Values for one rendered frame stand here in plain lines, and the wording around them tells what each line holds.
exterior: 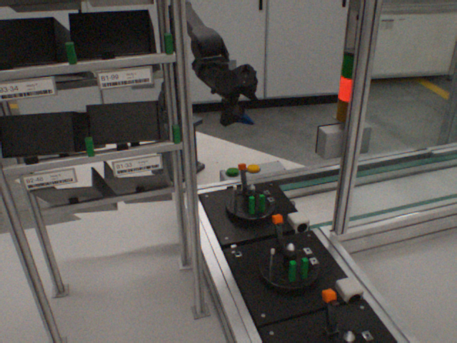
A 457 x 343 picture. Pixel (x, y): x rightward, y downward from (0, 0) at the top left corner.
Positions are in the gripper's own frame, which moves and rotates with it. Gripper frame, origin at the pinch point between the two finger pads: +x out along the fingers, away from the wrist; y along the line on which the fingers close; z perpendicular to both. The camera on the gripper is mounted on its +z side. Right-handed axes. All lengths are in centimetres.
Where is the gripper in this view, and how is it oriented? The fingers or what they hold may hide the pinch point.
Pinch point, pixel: (247, 105)
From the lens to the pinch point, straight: 117.4
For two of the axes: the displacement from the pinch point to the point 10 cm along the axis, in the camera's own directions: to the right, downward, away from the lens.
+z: 7.3, -2.6, -6.3
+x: 6.7, 4.7, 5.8
